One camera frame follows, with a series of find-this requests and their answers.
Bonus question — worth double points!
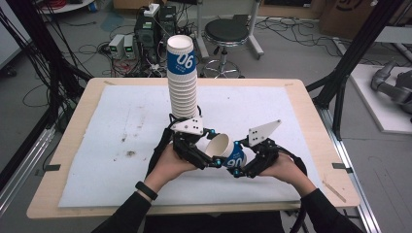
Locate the stack of white ribbed cups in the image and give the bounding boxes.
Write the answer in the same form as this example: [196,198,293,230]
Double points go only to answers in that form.
[166,34,199,120]

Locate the blue banded paper cup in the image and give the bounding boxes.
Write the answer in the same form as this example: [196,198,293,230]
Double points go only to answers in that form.
[204,132,249,170]

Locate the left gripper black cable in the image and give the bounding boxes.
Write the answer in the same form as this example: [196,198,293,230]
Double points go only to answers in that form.
[146,126,175,179]

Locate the white platform board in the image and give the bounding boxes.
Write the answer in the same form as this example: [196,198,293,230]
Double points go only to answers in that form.
[349,63,412,136]

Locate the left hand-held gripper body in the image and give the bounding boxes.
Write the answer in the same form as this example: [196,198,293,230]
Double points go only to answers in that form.
[170,116,212,171]

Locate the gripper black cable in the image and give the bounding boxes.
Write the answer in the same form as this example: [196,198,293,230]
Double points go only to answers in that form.
[146,126,175,179]
[277,146,309,179]

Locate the silver aluminium rail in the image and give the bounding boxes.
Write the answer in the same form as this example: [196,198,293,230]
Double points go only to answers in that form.
[315,106,383,233]
[0,125,56,216]

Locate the black wristband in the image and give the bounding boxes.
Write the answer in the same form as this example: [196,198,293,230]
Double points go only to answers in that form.
[134,181,159,201]

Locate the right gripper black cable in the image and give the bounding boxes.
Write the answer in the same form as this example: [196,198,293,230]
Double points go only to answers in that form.
[277,146,309,179]

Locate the grey bench power supply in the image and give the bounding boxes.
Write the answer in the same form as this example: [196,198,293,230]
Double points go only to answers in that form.
[108,33,126,60]
[122,34,137,60]

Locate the black round stool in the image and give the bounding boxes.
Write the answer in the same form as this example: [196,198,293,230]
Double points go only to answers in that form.
[199,17,251,79]

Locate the black computer tower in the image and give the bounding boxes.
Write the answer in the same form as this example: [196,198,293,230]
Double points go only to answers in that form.
[133,5,178,64]

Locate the white table mat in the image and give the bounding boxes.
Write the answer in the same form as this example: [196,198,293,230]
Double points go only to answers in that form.
[57,84,313,209]

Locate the white power strip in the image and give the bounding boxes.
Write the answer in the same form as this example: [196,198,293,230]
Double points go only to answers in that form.
[143,3,161,18]

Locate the black cable-wrapped frame post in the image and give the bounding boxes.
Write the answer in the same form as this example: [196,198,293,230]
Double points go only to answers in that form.
[4,0,93,130]

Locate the cardboard box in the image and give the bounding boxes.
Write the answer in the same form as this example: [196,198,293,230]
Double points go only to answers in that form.
[318,0,385,41]

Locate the person's left hand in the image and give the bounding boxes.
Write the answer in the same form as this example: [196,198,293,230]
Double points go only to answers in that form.
[143,144,198,195]

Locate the black metal frame post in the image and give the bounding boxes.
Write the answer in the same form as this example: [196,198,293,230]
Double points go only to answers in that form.
[305,0,407,141]

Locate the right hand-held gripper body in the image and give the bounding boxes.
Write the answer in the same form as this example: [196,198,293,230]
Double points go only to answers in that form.
[243,118,283,179]

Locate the person's right hand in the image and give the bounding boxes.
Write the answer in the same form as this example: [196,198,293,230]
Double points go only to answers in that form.
[258,152,318,199]

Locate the black wire cup holder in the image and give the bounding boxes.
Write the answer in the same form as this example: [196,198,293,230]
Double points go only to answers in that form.
[167,104,203,130]

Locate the tan tape strip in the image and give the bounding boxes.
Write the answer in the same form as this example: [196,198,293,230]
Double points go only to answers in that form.
[322,180,347,204]

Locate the person's dark lap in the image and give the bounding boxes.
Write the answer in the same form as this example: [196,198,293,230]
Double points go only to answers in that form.
[142,211,286,233]

